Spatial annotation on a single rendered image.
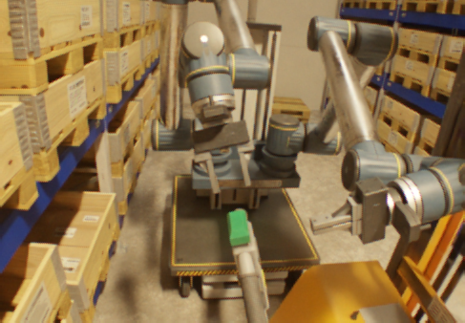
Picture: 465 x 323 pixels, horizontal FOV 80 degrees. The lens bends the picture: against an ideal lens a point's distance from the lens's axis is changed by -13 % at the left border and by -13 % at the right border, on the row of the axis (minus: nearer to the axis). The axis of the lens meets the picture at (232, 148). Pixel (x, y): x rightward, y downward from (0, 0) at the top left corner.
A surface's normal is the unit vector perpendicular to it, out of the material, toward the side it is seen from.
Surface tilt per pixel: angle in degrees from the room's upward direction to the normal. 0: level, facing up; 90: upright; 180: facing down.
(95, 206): 90
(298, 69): 90
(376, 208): 90
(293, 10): 90
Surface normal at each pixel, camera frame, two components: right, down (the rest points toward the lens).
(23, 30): 0.07, 0.42
